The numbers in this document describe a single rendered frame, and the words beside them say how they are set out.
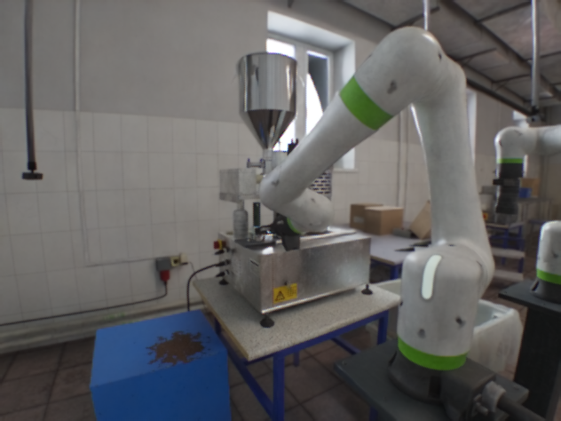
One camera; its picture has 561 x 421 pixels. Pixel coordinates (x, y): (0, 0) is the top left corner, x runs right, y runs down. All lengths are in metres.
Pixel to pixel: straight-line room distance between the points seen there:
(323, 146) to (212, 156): 2.08
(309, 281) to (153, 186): 1.73
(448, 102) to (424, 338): 0.46
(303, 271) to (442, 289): 0.71
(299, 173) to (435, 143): 0.30
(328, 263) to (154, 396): 0.85
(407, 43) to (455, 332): 0.47
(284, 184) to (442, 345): 0.46
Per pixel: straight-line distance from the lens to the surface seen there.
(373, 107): 0.55
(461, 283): 0.50
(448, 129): 0.66
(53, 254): 2.62
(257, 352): 0.97
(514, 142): 1.29
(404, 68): 0.53
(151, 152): 2.53
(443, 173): 0.65
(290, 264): 1.08
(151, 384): 1.24
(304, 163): 0.64
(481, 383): 0.57
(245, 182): 1.22
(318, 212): 0.76
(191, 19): 2.94
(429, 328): 0.52
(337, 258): 1.23
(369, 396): 0.58
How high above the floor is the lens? 1.30
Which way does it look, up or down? 7 degrees down
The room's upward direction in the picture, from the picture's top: straight up
